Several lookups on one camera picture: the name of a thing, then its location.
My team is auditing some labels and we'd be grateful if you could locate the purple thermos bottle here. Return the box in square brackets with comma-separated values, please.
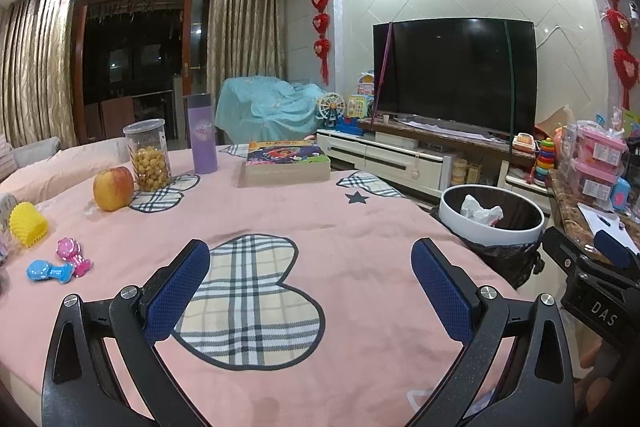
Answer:
[186, 93, 219, 175]

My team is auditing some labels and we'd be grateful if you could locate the pink toy rattle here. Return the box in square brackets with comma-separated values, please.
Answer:
[56, 238, 92, 278]

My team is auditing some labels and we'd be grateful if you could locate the light blue cloth cover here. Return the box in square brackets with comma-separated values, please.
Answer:
[215, 76, 326, 142]

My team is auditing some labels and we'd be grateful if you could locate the pink covered sofa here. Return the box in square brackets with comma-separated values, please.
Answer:
[0, 137, 131, 208]

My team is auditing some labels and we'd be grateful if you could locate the black flat television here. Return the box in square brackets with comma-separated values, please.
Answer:
[372, 18, 538, 142]

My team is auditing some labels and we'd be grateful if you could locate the brown cardboard box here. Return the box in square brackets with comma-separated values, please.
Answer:
[534, 107, 576, 142]

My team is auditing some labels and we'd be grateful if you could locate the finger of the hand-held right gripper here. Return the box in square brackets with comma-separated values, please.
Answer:
[542, 226, 601, 278]
[594, 229, 640, 269]

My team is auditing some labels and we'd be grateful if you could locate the brown marble table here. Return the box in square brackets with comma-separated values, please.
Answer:
[549, 169, 640, 258]

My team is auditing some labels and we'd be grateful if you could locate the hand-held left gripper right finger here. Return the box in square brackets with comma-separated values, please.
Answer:
[400, 237, 576, 427]

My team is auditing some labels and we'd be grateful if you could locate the red yellow apple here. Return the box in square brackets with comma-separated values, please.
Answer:
[93, 166, 136, 212]

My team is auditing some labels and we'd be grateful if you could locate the rainbow stacking ring toy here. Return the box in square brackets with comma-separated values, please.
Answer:
[530, 138, 557, 182]

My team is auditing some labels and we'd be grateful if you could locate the colourful puzzle box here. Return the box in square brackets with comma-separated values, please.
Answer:
[244, 139, 332, 186]

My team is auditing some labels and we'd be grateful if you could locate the toy ferris wheel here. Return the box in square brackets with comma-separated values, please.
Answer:
[316, 93, 347, 130]

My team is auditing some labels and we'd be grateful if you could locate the colourful toy playset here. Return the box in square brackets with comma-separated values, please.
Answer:
[347, 69, 381, 118]

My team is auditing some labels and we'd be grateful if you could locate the blue plastic toy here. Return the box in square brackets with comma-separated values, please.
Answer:
[612, 177, 632, 210]

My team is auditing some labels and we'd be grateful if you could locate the striped cushion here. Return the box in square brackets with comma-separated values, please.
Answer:
[0, 139, 16, 180]

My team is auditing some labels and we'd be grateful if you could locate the white tv cabinet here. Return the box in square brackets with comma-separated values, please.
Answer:
[316, 122, 551, 208]

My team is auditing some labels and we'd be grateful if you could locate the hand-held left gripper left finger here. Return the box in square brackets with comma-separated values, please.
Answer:
[41, 238, 212, 427]

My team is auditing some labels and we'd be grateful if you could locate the blue toy rattle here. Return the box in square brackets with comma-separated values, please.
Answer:
[26, 259, 75, 284]

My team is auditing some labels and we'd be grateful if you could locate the pink storage box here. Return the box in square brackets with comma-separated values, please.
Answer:
[570, 157, 621, 202]
[572, 124, 630, 168]

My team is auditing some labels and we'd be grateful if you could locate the white tissue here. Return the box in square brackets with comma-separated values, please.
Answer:
[460, 194, 503, 227]

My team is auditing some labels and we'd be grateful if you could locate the white paper sheet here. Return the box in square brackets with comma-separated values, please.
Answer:
[577, 202, 640, 255]

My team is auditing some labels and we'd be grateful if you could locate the wooden framed glass door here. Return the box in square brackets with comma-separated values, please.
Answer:
[75, 0, 213, 142]

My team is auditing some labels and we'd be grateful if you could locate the clear jar of snack balls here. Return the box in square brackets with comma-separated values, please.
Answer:
[123, 119, 172, 192]

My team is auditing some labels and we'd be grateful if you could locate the red knot hanging string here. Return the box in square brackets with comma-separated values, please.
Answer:
[311, 0, 332, 86]
[580, 0, 640, 108]

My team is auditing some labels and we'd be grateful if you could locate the yellow foam fruit net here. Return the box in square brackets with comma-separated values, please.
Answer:
[9, 202, 50, 249]

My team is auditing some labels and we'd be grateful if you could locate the beige patterned curtain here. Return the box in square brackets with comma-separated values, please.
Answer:
[206, 0, 287, 140]
[0, 0, 78, 150]

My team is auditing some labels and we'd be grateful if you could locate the white trash bin black liner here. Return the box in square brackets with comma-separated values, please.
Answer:
[439, 184, 546, 290]

